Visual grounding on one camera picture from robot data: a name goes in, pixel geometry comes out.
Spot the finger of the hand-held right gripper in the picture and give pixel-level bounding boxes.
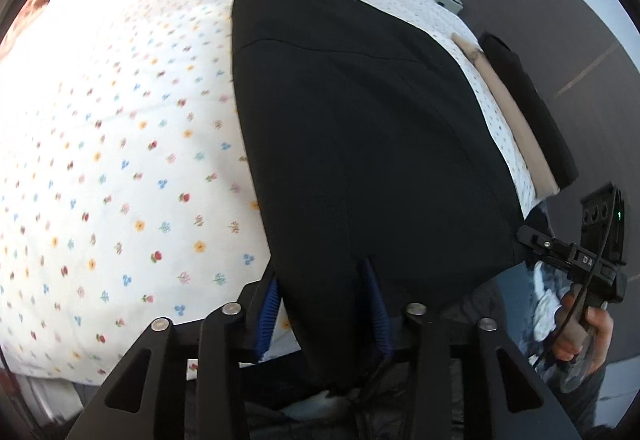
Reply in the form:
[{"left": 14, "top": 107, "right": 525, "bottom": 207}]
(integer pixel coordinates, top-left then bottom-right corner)
[{"left": 516, "top": 224, "right": 571, "bottom": 267}]

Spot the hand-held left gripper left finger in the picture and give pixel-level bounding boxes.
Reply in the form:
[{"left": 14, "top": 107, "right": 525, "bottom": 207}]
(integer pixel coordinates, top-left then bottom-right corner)
[{"left": 65, "top": 270, "right": 281, "bottom": 440}]

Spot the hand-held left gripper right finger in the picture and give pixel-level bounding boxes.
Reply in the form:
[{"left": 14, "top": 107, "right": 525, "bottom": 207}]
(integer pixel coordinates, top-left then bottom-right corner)
[{"left": 357, "top": 256, "right": 583, "bottom": 440}]

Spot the black garment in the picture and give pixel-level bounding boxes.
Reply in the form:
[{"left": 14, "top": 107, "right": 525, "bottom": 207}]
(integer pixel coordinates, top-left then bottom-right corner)
[{"left": 231, "top": 0, "right": 538, "bottom": 393}]

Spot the person's right forearm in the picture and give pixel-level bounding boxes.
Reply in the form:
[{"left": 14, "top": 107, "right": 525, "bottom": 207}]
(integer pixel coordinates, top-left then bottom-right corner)
[{"left": 547, "top": 360, "right": 610, "bottom": 440}]

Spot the person's right hand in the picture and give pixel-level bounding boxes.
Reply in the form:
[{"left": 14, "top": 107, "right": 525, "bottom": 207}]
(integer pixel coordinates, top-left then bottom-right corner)
[{"left": 549, "top": 293, "right": 615, "bottom": 377}]

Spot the person's dark clothing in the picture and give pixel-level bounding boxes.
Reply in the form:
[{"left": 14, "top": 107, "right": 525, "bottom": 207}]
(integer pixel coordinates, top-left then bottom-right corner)
[{"left": 185, "top": 265, "right": 556, "bottom": 440}]

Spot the beige folded cloth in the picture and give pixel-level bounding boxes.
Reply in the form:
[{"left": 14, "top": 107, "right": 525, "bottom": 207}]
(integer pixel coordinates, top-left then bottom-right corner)
[{"left": 451, "top": 33, "right": 559, "bottom": 197}]

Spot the black folded cloth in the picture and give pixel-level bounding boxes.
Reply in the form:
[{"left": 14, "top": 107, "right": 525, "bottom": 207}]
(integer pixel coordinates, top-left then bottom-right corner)
[{"left": 479, "top": 33, "right": 579, "bottom": 188}]

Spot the white floral bed sheet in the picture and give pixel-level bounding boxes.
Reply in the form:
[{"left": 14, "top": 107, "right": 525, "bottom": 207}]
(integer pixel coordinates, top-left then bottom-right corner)
[{"left": 0, "top": 0, "right": 546, "bottom": 378}]

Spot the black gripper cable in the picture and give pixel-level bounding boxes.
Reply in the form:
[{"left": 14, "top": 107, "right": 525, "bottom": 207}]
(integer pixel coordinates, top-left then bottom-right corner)
[{"left": 530, "top": 213, "right": 618, "bottom": 371}]

